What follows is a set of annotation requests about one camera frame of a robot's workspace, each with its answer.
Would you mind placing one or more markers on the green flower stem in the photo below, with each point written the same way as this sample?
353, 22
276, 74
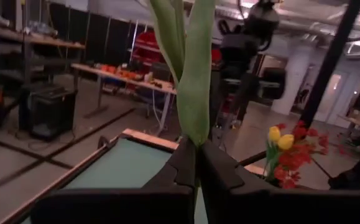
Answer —
195, 93

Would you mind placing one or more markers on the wooden shelf rack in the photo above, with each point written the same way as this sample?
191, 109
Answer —
43, 40

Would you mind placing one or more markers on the wooden workbench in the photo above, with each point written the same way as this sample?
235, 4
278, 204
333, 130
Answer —
120, 77

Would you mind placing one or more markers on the black curtain partition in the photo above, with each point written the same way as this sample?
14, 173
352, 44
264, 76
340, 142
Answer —
105, 40

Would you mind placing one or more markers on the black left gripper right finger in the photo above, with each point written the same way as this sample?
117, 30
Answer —
245, 202

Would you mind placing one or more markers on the black table corner clamp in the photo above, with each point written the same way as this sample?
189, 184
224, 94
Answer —
102, 140

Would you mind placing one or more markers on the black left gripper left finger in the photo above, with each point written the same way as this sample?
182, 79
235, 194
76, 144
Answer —
155, 202

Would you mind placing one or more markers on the orange plastic parts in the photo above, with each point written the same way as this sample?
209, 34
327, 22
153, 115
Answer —
120, 73

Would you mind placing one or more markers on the black case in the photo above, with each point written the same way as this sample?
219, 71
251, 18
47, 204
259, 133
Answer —
160, 71

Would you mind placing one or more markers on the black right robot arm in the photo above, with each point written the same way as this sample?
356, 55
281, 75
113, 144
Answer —
238, 53

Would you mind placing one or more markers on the red artificial flower bunch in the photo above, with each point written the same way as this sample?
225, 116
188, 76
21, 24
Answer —
301, 155

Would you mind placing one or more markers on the black equipment box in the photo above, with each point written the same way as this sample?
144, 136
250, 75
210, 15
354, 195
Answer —
49, 112

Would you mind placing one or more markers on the yellow-green flower stem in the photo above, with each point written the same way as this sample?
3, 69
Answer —
286, 142

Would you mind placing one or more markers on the red bin rack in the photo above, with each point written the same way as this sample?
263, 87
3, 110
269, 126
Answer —
147, 46

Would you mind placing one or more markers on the black rig frame post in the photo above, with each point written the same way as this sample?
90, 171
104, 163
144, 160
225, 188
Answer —
332, 59

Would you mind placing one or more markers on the white round pillar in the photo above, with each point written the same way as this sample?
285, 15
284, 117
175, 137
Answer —
288, 81

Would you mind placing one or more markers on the wooden desk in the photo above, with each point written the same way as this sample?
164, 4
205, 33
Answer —
358, 121

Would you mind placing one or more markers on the yellow artificial tulip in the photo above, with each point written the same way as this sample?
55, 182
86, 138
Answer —
274, 133

